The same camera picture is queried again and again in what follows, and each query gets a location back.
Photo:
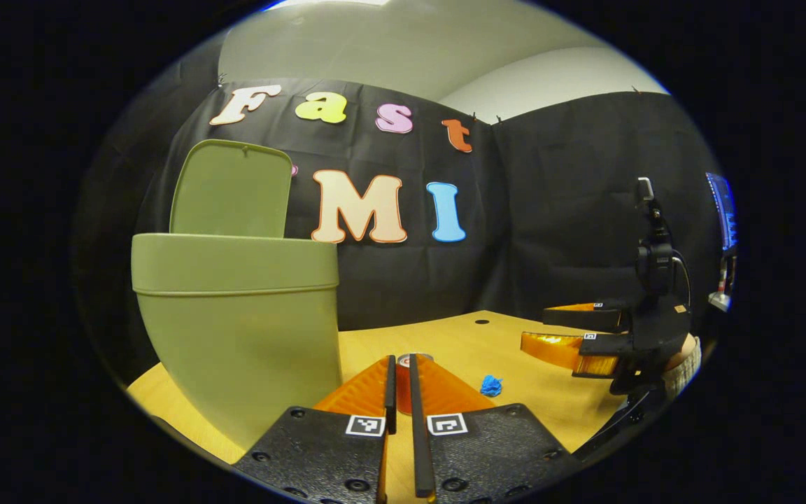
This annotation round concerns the small white device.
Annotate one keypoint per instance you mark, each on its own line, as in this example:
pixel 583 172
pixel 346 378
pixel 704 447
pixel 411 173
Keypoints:
pixel 720 301

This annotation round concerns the wooden desktop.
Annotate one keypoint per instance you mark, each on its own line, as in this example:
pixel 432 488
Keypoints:
pixel 515 427

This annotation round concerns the green desktop garbage bin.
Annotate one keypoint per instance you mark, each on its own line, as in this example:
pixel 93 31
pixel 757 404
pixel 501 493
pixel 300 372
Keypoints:
pixel 235 336

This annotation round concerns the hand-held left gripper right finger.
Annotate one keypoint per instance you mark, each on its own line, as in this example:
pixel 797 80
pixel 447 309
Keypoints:
pixel 418 448

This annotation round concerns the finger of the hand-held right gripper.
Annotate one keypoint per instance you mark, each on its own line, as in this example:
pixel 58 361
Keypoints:
pixel 571 350
pixel 592 315

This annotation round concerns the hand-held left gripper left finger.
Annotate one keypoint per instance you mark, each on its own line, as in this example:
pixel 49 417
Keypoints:
pixel 391 392

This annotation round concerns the black backdrop cloth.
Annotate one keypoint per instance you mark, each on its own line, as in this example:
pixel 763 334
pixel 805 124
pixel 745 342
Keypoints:
pixel 557 210

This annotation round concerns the red pop can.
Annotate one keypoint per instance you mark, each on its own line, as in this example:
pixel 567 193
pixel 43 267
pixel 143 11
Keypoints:
pixel 404 385

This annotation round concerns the computer monitor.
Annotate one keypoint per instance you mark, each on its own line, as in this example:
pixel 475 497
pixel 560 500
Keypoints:
pixel 723 210

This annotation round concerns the blue paper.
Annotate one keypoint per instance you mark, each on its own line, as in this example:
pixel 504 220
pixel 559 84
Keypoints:
pixel 491 386

